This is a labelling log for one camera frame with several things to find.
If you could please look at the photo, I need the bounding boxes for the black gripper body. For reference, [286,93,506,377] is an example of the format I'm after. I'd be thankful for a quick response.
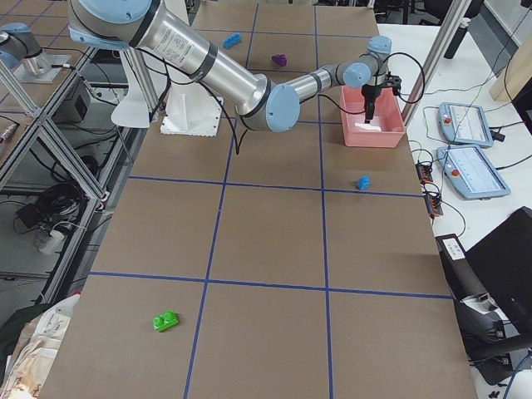
[362,83,386,100]

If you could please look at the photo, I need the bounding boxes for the purple toy block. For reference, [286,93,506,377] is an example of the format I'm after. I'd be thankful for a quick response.
[271,54,288,67]

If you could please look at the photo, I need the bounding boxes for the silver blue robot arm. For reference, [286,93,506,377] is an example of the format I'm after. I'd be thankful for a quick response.
[68,1,392,132]
[1,22,71,84]

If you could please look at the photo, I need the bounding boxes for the pink plastic box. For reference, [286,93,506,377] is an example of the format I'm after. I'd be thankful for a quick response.
[340,86,406,148]

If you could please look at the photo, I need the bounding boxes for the black orange connector box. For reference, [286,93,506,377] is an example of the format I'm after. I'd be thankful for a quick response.
[415,162,433,185]

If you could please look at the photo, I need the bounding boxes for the small blue toy block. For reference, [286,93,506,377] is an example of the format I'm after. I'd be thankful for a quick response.
[356,175,372,190]

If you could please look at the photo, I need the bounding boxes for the upper teach pendant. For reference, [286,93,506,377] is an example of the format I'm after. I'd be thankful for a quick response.
[438,102,494,148]

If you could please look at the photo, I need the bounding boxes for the teach pendant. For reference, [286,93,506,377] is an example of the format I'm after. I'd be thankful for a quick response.
[436,145,511,200]
[438,102,494,148]

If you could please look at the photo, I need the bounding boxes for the black bottle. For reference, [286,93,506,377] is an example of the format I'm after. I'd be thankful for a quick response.
[443,17,470,59]

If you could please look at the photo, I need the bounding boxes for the lower teach pendant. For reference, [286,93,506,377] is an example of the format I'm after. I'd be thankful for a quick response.
[436,145,511,200]

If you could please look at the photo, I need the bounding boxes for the long blue toy block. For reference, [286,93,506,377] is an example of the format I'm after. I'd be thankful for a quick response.
[223,32,242,49]

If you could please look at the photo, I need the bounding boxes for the black office chair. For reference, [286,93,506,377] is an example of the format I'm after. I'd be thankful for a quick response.
[436,206,531,385]

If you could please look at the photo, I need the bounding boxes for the green toy block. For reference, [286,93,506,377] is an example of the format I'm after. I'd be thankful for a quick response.
[152,310,180,333]

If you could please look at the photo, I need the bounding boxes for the aluminium frame post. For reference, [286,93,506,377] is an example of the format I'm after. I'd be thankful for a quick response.
[401,0,472,126]

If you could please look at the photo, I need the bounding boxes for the black camera cable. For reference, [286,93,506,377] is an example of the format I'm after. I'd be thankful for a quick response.
[161,52,426,157]

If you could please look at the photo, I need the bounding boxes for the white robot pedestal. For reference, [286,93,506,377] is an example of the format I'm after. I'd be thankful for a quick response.
[111,0,224,137]

